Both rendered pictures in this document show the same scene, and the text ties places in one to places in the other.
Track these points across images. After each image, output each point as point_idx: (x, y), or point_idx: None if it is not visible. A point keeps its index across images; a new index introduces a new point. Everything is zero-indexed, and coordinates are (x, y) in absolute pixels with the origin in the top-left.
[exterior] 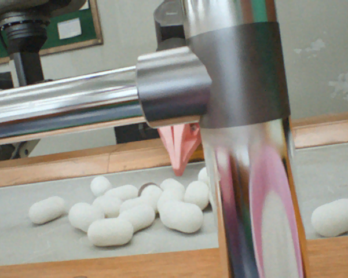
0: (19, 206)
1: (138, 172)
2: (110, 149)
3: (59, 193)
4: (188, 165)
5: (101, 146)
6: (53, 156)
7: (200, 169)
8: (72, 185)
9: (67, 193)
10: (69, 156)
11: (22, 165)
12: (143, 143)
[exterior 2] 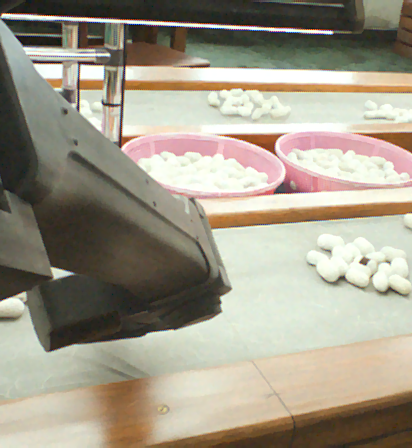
0: (251, 304)
1: (190, 366)
2: (281, 382)
3: (240, 324)
4: (127, 378)
5: (330, 403)
6: (379, 373)
7: (101, 363)
8: (255, 342)
9: (229, 323)
10: (326, 362)
11: (370, 341)
12: (235, 395)
